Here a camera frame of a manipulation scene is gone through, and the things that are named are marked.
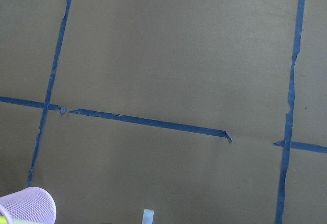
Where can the pink mesh pen holder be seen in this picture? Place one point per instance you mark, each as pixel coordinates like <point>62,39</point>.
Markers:
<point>32,204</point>

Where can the purple highlighter pen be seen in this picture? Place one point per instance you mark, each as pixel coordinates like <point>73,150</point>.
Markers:
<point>148,216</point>

